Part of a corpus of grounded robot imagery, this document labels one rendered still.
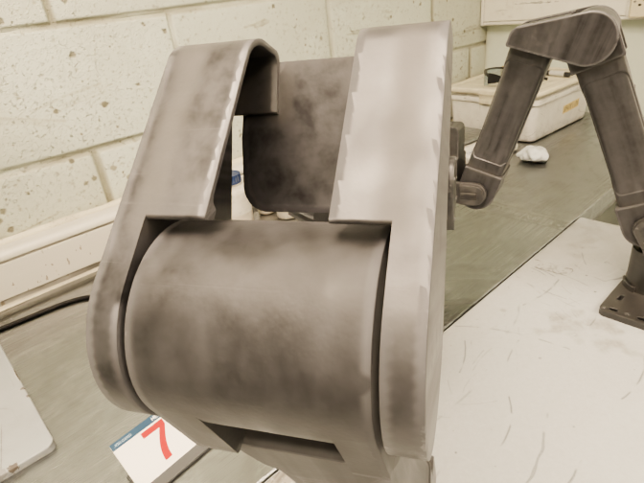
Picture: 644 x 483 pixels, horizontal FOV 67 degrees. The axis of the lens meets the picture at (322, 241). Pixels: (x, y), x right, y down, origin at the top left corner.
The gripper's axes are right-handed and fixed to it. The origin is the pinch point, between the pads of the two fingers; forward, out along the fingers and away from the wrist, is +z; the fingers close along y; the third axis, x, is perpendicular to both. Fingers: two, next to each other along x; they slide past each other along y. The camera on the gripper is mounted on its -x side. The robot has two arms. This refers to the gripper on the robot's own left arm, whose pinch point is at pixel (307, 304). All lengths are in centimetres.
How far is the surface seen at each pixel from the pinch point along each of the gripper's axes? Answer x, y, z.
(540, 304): 21.4, -31.3, -5.0
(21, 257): -36, 9, 49
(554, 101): -1, -118, 6
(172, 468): 5.7, 18.1, 13.1
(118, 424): -1.6, 17.9, 22.3
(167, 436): 2.7, 16.5, 13.8
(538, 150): 6, -92, 7
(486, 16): -39, -149, 17
